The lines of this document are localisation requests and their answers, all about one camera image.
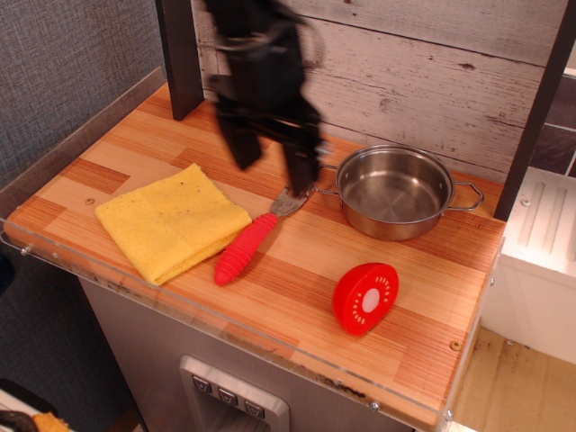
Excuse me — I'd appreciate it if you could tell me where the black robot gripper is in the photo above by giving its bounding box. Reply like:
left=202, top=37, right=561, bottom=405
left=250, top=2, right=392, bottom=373
left=205, top=1, right=322, bottom=196

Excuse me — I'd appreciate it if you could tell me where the stainless steel pot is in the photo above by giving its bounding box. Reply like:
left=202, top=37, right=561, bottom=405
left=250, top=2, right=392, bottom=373
left=315, top=144, right=484, bottom=241

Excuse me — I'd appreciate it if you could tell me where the yellow folded cloth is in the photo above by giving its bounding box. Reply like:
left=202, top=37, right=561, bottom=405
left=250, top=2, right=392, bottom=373
left=95, top=164, right=252, bottom=286

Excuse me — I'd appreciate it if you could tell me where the red toy tomato half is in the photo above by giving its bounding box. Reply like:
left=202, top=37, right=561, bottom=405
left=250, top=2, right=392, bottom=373
left=332, top=263, right=400, bottom=336

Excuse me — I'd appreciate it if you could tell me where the clear acrylic front guard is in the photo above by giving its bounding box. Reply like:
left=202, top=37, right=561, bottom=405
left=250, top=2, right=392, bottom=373
left=4, top=212, right=504, bottom=431

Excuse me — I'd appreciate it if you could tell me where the silver dispenser button panel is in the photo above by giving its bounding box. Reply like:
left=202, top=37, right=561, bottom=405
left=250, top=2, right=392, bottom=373
left=179, top=355, right=291, bottom=431

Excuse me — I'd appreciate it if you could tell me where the orange object bottom left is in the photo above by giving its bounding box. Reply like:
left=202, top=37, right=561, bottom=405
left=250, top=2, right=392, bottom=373
left=31, top=412, right=71, bottom=432

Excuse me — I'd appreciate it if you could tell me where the red handled metal fork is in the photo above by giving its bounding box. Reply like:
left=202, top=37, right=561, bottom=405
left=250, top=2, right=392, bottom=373
left=214, top=185, right=313, bottom=286

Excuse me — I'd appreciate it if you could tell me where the dark right shelf post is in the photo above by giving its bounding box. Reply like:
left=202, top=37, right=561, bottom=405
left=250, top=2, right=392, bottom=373
left=494, top=0, right=575, bottom=221

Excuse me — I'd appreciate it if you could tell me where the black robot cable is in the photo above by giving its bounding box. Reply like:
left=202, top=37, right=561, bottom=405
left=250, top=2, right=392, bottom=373
left=0, top=409, right=35, bottom=432

